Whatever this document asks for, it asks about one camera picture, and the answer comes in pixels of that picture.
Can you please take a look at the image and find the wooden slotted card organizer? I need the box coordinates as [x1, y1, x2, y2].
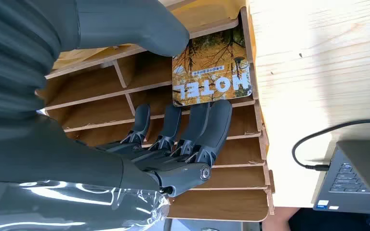
[35, 0, 277, 223]

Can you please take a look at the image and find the person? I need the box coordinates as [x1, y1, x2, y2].
[261, 207, 370, 231]

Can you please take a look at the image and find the black laptop cable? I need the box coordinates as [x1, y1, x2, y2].
[291, 118, 370, 173]

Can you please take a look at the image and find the grey laptop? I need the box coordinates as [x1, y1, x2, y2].
[312, 140, 370, 215]

